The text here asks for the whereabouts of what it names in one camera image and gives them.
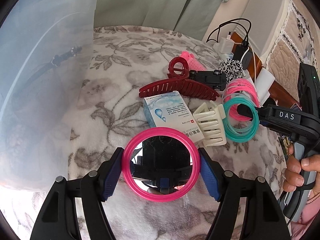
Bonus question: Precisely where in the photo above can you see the teal hair ties bundle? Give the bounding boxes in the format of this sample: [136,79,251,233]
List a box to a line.
[222,97,260,144]

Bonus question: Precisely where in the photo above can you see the pink round mirror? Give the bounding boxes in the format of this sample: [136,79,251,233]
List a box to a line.
[121,127,201,202]

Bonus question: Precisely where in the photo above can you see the pink hair ties bundle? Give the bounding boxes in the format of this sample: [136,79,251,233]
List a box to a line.
[222,77,261,121]

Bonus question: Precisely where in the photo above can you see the black beaded hair clip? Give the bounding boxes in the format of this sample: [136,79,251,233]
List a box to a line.
[24,46,82,87]

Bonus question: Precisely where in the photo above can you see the person right hand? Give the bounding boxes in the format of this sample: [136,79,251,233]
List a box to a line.
[282,143,320,201]

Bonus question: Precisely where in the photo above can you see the cream hair claw clip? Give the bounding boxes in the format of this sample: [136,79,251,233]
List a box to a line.
[193,100,227,147]

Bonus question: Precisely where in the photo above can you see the floral white table cloth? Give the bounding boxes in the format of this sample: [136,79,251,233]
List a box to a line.
[15,25,288,240]

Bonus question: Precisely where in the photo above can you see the beige quilted lace cover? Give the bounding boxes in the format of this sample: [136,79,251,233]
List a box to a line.
[266,0,319,86]

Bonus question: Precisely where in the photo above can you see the black white leopard scrunchie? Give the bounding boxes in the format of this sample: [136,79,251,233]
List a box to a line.
[219,59,244,83]

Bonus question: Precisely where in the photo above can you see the black power adapter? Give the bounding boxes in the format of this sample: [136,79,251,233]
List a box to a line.
[232,44,253,70]

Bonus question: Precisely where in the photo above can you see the white ear drops box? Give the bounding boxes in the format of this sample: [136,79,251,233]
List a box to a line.
[143,91,204,143]

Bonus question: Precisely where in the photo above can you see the black toy car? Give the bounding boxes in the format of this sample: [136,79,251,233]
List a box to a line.
[189,70,227,91]

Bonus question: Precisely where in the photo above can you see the dark red hair claw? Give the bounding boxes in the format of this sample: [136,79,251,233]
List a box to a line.
[138,57,219,101]

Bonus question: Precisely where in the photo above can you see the pink hair roller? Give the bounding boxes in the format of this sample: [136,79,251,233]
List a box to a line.
[180,51,206,71]

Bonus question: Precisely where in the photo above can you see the clear plastic storage bin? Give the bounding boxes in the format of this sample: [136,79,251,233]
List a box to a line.
[1,0,97,190]

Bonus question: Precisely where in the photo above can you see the grey green curtain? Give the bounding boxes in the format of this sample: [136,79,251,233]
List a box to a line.
[94,0,228,40]

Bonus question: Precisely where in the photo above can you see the white cable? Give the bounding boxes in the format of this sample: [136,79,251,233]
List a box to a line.
[241,47,258,86]

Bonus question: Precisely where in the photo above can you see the white usb wall plug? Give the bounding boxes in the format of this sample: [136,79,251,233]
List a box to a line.
[219,32,234,54]

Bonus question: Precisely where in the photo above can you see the black cable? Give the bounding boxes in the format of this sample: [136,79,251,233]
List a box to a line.
[205,17,252,48]

